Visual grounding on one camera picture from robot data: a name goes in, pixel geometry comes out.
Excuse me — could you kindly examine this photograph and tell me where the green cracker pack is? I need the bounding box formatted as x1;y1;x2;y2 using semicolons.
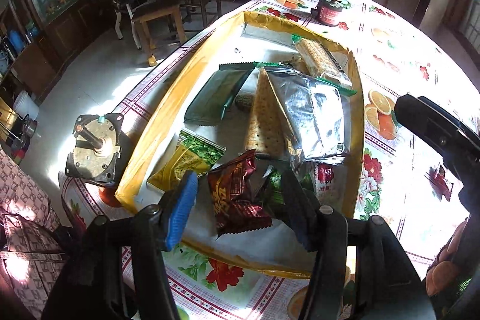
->
244;67;290;160

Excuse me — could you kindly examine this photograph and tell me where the dark green snack pack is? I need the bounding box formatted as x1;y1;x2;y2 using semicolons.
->
185;62;255;127

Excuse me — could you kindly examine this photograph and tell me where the yellow-taped white box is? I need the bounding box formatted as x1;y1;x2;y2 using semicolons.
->
115;11;365;279

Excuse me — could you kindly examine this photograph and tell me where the brass electric motor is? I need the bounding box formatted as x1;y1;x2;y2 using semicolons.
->
64;113;131;188

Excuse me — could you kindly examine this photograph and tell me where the red small snack packet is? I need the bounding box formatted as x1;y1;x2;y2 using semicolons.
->
429;165;453;202

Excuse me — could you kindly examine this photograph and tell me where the red-labelled dark jar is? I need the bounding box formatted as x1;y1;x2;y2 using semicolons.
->
317;0;343;27

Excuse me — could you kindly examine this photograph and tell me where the green small snack packet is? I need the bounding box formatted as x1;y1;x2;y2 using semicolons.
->
257;165;285;219

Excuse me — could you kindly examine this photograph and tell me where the dark red foil snack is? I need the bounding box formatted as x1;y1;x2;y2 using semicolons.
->
207;149;272;237

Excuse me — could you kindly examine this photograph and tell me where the right hand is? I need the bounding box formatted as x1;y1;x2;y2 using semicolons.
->
425;219;468;296

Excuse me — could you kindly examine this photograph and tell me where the yellow green snack packet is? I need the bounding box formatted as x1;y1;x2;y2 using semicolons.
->
147;128;226;192

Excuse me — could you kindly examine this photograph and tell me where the silver foil snack bag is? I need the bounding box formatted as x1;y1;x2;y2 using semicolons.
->
264;67;346;170

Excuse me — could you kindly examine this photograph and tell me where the red white snack packet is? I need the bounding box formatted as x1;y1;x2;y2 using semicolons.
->
314;163;347;212

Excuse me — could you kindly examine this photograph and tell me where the wooden stool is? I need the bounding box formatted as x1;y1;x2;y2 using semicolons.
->
132;1;187;67

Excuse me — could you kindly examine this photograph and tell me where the green-ended round candy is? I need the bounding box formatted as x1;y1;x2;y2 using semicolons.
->
234;93;255;113

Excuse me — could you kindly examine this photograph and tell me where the floral fruit tablecloth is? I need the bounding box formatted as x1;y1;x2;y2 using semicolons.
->
58;0;480;320

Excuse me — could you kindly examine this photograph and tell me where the green wafer pack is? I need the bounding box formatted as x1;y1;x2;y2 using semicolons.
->
291;34;357;97

